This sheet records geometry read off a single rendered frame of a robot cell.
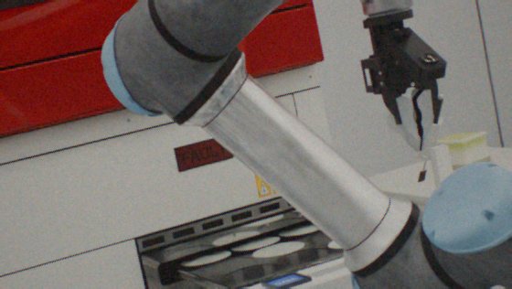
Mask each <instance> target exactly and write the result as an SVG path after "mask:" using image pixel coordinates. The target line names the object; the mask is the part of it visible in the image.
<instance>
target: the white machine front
mask: <svg viewBox="0 0 512 289"><path fill-rule="evenodd" d="M253 79H254V80H256V81H257V82H258V83H259V84H260V85H261V86H263V87H264V88H265V89H266V90H267V91H268V92H270V93H271V94H272V95H273V96H274V97H275V98H276V99H278V100H279V101H280V103H281V104H282V105H283V106H285V107H286V108H287V109H288V110H289V111H290V112H292V113H293V114H294V115H295V116H297V117H298V118H300V119H301V120H302V121H303V122H304V123H305V124H307V125H308V126H309V128H310V129H311V130H312V131H314V132H315V133H316V134H317V135H318V136H319V137H321V138H322V139H323V140H324V141H325V142H326V143H327V144H329V145H330V146H332V141H331V136H330V132H329V127H328V121H327V117H326V113H325V105H324V100H323V95H322V91H321V87H320V82H319V78H318V73H317V68H316V64H315V63H313V64H309V65H305V66H302V67H298V68H293V69H289V70H283V71H279V72H275V73H272V74H267V75H263V76H260V77H256V78H253ZM214 140H215V139H214V138H213V137H212V136H210V135H209V134H208V133H207V132H206V131H204V130H203V129H202V128H201V127H200V126H183V127H181V126H180V125H178V124H177V123H176V122H175V121H173V120H172V119H171V118H170V117H169V116H166V115H165V114H164V115H161V116H148V115H139V114H136V113H134V112H131V111H130V110H129V109H128V108H124V109H121V110H116V111H112V112H105V113H101V114H97V115H90V116H86V117H82V118H79V119H74V120H70V121H66V122H64V123H56V124H52V125H49V126H44V127H40V128H37V129H33V130H29V131H25V132H22V133H18V134H10V135H7V136H3V137H0V289H147V288H146V284H145V279H144V272H143V268H142V265H141V261H140V254H142V253H145V252H150V251H154V250H157V249H160V248H163V247H165V246H169V245H172V244H176V243H179V242H182V241H187V240H190V239H193V238H196V237H199V236H206V235H209V234H212V233H215V232H219V231H221V230H226V229H229V228H233V227H236V226H239V225H242V224H245V223H249V222H251V221H255V220H257V219H263V218H266V217H270V216H272V215H276V214H279V213H282V212H285V211H287V210H291V209H295V207H293V208H289V209H285V210H281V211H279V212H275V213H273V214H269V215H266V216H263V217H259V218H257V219H251V220H248V221H245V222H242V223H239V224H236V225H232V226H229V227H226V228H223V229H220V230H215V231H212V232H209V233H205V234H202V235H199V236H193V237H189V238H187V239H183V240H181V241H175V242H172V243H168V244H166V245H162V246H159V247H157V248H153V249H151V250H147V251H144V252H139V248H138V243H137V239H141V238H143V237H150V236H154V235H156V234H159V233H162V232H166V231H169V230H174V229H178V228H181V227H185V226H187V225H190V224H193V223H197V222H200V221H203V220H206V219H212V218H216V217H218V216H221V215H224V214H228V213H231V212H234V211H237V210H241V209H246V208H249V207H252V206H259V205H261V204H265V203H268V202H272V201H274V200H278V199H280V198H282V197H281V196H280V194H278V193H277V194H274V192H273V188H271V192H272V194H271V195H270V196H267V197H264V198H259V195H258V190H257V186H256V180H255V175H254V174H253V173H252V172H251V171H250V169H249V168H247V167H246V166H245V165H244V164H243V163H242V162H241V161H240V160H239V159H238V158H237V157H235V156H234V155H233V154H231V156H230V157H226V158H222V159H220V160H217V161H213V162H209V163H206V164H202V165H199V166H192V167H190V168H186V169H183V170H180V165H179V161H178V157H177V152H176V149H179V148H183V147H187V146H193V145H199V144H203V143H206V142H210V141H214ZM332 147H333V146H332Z"/></svg>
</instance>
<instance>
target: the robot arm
mask: <svg viewBox="0 0 512 289"><path fill-rule="evenodd" d="M286 1H288V0H138V1H137V3H136V4H135V5H134V6H133V7H132V8H131V9H130V10H129V11H128V12H127V13H126V14H125V15H124V16H122V17H121V18H120V19H119V21H118V22H117V23H116V24H115V27H114V29H113V30H112V32H111V33H110V34H109V35H108V37H107V38H106V39H105V41H104V44H103V47H102V51H101V64H102V66H103V75H104V78H105V80H106V82H107V84H108V85H109V87H110V89H111V90H112V92H113V94H114V95H115V97H116V98H117V99H118V100H119V101H120V102H121V103H122V104H123V105H124V106H125V107H127V108H128V109H129V110H130V111H131V112H134V113H136V114H139V115H148V116H161V115H164V114H165V115H166V116H169V117H170V118H171V119H172V120H173V121H175V122H176V123H177V124H178V125H180V126H181V127H183V126H200V127H201V128H202V129H203V130H204V131H206V132H207V133H208V134H209V135H210V136H212V137H213V138H214V139H215V140H216V141H217V142H219V144H220V145H221V146H224V147H225V148H226V149H227V150H228V151H229V152H231V153H232V154H233V155H234V156H235V157H237V158H238V159H239V160H240V161H241V162H242V163H243V164H244V165H245V166H246V167H247V168H249V169H250V171H251V172H252V173H253V174H255V175H256V176H258V177H259V178H261V179H262V180H263V181H264V182H265V183H266V184H268V185H269V186H270V187H271V188H273V189H274V190H275V191H276V192H277V193H278V194H280V196H281V197H282V198H283V199H285V200H286V201H287V202H288V203H289V204H290V205H292V206H294V207H295V208H296V209H298V210H299V211H300V212H301V213H302V214H303V215H305V216H306V217H307V218H308V219H309V220H310V221H311V222H312V223H313V224H314V225H315V226H316V227H317V228H318V229H319V230H320V231H322V232H323V233H324V234H325V235H326V236H327V237H330V238H331V239H332V240H333V241H335V242H336V243H337V244H338V245H339V246H340V247H341V248H342V249H343V251H344V265H345V267H346V268H347V269H348V270H349V271H350V279H351V283H352V287H353V289H490V288H492V287H494V286H496V285H501V286H503V287H504V288H505V289H512V173H511V172H508V171H506V170H505V169H503V168H502V167H500V166H498V165H496V164H492V163H487V162H477V163H472V164H469V165H466V166H463V167H461V168H459V169H457V170H456V171H454V172H452V174H451V175H449V176H448V177H445V178H444V179H443V180H442V181H441V182H440V184H441V186H440V187H439V188H438V189H435V190H434V191H433V192H432V194H431V196H430V198H429V200H428V202H427V204H426V206H425V208H424V210H422V209H421V208H418V207H417V206H416V205H415V204H414V203H413V202H412V201H410V200H409V199H408V198H406V197H395V198H389V197H388V196H387V195H385V194H384V193H383V192H382V191H381V190H380V189H379V188H377V187H376V186H375V185H374V184H373V183H372V182H371V181H370V180H369V179H368V178H367V177H365V176H363V175H362V174H361V173H360V172H359V171H358V170H357V169H355V168H354V167H353V166H352V165H351V164H350V163H348V162H347V160H346V159H345V158H344V157H343V156H341V155H340V154H339V153H338V152H337V150H335V149H334V148H333V147H332V146H330V145H329V144H327V143H326V142H325V141H324V140H323V139H322V138H321V137H319V136H318V135H317V134H316V133H315V132H314V131H312V130H311V129H310V128H309V126H308V125H307V124H305V123H304V122H303V121H302V120H301V119H300V118H298V117H297V116H295V115H294V114H293V113H292V112H290V111H289V110H288V109H287V108H286V107H285V106H283V105H282V104H281V103H280V101H279V100H278V99H276V98H275V97H274V96H273V95H272V94H271V93H270V92H268V91H267V90H266V89H265V88H264V87H263V86H261V85H260V84H259V83H258V82H257V81H256V80H254V79H253V78H252V77H251V76H250V74H248V73H247V71H246V69H245V55H244V53H243V52H242V51H241V50H240V49H238V48H237V46H238V45H239V43H240V42H241V41H242V40H243V39H244V38H245V37H246V36H248V35H249V34H250V32H251V31H252V30H253V29H254V28H255V27H256V26H257V25H258V24H259V23H260V22H261V21H262V20H263V19H264V18H265V17H266V16H267V15H269V14H270V13H271V11H272V10H274V9H275V8H276V7H278V6H279V5H281V4H283V3H285V2H286ZM360 2H361V3H362V7H363V12H364V15H365V16H368V18H366V20H363V25H364V28H369V32H370V36H371V47H372V51H373V54H371V55H369V58H368V59H361V60H360V62H361V67H362V71H363V76H364V81H365V85H366V90H367V92H373V94H381V96H382V100H383V101H384V104H385V106H386V107H387V109H388V110H389V111H390V115H388V116H387V124H388V126H389V128H390V129H391V130H393V131H395V132H397V133H399V134H401V136H402V137H403V139H404V140H405V142H406V143H407V144H408V145H409V146H410V147H412V148H413V149H414V150H415V151H416V152H419V151H422V150H423V149H424V147H425V145H427V142H428V139H429V137H430V134H431V130H432V125H433V116H434V115H435V111H436V104H437V99H438V85H437V81H436V80H438V79H442V78H444V77H445V72H446V65H447V61H446V60H445V59H443V58H442V57H441V56H440V55H439V54H438V53H436V52H435V50H433V49H432V48H431V47H430V46H429V45H428V44H427V43H426V42H425V41H424V40H422V39H421V38H420V37H419V36H418V35H417V34H416V33H415V32H414V31H413V30H411V29H410V28H409V27H404V26H403V20H406V19H410V18H413V13H412V9H410V6H412V5H413V3H412V0H360ZM365 69H368V70H369V75H370V84H371V85H368V80H367V75H366V71H365ZM410 87H413V88H415V89H413V90H411V100H410V99H408V98H406V97H403V96H401V94H404V93H405V92H406V90H407V88H410ZM417 129H418V132H417Z"/></svg>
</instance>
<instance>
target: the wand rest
mask: <svg viewBox="0 0 512 289"><path fill-rule="evenodd" d="M442 121H443V118H441V117H440V118H439V121H438V123H437V124H435V123H434V124H433V125H432V130H431V134H430V137H429V139H428V142H427V145H425V147H424V149H423V150H422V151H419V153H418V158H420V159H422V160H423V161H424V162H425V161H430V160H432V170H433V178H434V184H435V188H436V189H438V188H439V187H440V186H441V184H440V182H441V181H442V180H443V179H444V178H445V177H448V176H449V175H451V174H452V172H453V168H452V163H451V157H450V153H449V147H448V145H437V142H438V138H439V133H440V130H441V126H442ZM433 139H434V140H433Z"/></svg>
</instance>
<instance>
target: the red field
mask: <svg viewBox="0 0 512 289"><path fill-rule="evenodd" d="M176 152H177V157H178V161H179V165H180V170H183V169H186V168H190V167H192V166H199V165H202V164H206V163H209V162H213V161H217V160H220V159H222V158H226V157H230V156H231V152H229V151H228V150H227V149H226V148H225V147H224V146H221V145H220V144H219V142H217V141H216V140H214V141H210V142H206V143H203V144H196V145H193V146H187V147H183V148H179V149H176Z"/></svg>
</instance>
